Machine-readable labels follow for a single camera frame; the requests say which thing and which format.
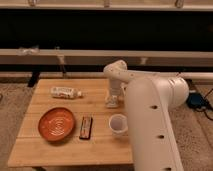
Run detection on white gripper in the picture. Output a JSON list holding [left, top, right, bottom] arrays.
[[105, 79, 121, 108]]

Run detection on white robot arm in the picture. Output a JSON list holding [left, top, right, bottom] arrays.
[[103, 60, 189, 171]]

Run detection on white cup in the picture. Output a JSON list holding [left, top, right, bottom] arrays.
[[108, 114, 128, 136]]

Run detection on dark rectangular box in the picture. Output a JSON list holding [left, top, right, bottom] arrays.
[[79, 116, 93, 140]]

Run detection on white plastic bottle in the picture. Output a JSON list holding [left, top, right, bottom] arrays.
[[50, 87, 83, 99]]

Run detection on orange round plate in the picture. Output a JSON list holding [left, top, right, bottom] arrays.
[[38, 107, 75, 142]]

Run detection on blue power adapter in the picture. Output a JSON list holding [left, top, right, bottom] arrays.
[[186, 93, 205, 108]]

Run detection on black cable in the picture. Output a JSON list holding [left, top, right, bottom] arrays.
[[198, 87, 213, 122]]

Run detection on grey window ledge rail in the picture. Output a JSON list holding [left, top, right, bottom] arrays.
[[0, 48, 213, 67]]

